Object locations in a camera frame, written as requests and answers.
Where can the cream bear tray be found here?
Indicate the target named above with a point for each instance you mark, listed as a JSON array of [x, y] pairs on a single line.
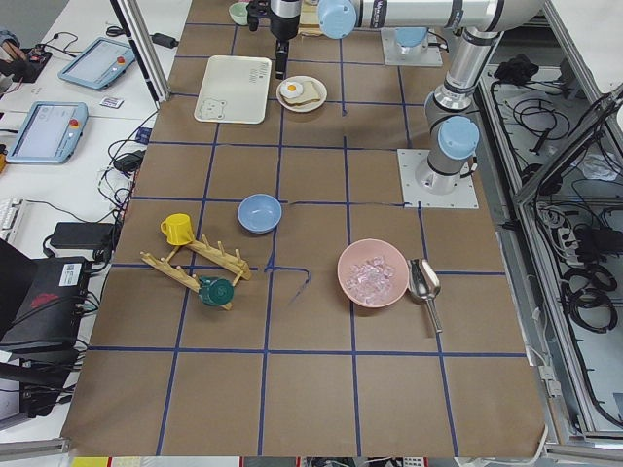
[[234, 90]]

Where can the pink bowl with ice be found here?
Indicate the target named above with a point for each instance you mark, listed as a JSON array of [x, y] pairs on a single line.
[[373, 273]]

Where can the yellow cup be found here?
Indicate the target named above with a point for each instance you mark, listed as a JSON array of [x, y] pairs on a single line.
[[178, 229]]

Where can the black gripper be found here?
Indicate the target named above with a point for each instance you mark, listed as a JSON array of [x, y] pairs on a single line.
[[283, 26]]

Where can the fried egg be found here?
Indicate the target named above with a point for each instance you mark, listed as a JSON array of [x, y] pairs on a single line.
[[291, 90]]

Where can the bottom bread slice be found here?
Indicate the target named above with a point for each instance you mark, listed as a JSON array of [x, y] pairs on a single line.
[[310, 95]]

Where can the teach pendant near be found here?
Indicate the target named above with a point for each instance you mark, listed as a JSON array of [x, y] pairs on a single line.
[[50, 133]]

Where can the cream round plate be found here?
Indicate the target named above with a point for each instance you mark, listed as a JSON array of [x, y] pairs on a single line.
[[308, 107]]

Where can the green cup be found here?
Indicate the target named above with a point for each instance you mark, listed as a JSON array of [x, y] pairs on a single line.
[[215, 291]]

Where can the metal scoop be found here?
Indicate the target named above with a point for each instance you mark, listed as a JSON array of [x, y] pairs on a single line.
[[424, 286]]

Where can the teach pendant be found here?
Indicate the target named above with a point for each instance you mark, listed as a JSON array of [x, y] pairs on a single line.
[[50, 133], [99, 64]]

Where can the black power adapter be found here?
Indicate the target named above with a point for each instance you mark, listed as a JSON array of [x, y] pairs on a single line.
[[96, 237]]

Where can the wooden cutting board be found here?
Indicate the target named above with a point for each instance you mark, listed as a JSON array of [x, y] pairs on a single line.
[[309, 22]]

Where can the light green bowl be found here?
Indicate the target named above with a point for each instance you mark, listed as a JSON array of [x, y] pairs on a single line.
[[238, 13]]

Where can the blue bowl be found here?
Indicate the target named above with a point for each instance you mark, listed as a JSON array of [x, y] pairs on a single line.
[[259, 213]]

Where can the teach pendant far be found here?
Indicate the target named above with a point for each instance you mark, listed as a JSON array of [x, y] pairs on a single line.
[[99, 64]]

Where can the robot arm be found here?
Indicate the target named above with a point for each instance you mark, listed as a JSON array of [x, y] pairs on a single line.
[[454, 137]]

